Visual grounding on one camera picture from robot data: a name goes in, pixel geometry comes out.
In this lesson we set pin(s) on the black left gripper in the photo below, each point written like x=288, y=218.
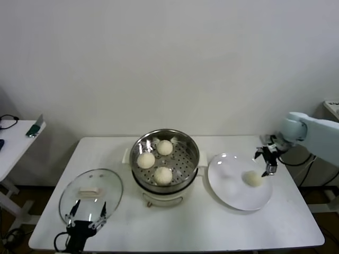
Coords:
x=80, y=232

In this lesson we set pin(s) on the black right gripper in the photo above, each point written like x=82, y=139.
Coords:
x=271, y=156

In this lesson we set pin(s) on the white steamed baozi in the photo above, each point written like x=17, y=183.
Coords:
x=253, y=179
x=146, y=160
x=164, y=147
x=162, y=176

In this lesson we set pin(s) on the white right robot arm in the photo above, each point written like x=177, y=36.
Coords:
x=317, y=132

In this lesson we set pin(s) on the steel steamer basket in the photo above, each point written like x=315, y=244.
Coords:
x=189, y=153

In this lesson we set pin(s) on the white round plate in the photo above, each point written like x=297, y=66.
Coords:
x=225, y=190

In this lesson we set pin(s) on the white electric cooker pot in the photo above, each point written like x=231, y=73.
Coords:
x=161, y=198

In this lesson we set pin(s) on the floor power strip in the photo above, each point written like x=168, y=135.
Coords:
x=10, y=238

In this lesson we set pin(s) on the white cabinet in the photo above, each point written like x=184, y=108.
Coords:
x=332, y=109

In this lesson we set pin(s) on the white side table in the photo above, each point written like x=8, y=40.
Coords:
x=16, y=143

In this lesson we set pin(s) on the dark blue object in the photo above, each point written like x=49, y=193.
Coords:
x=1, y=145

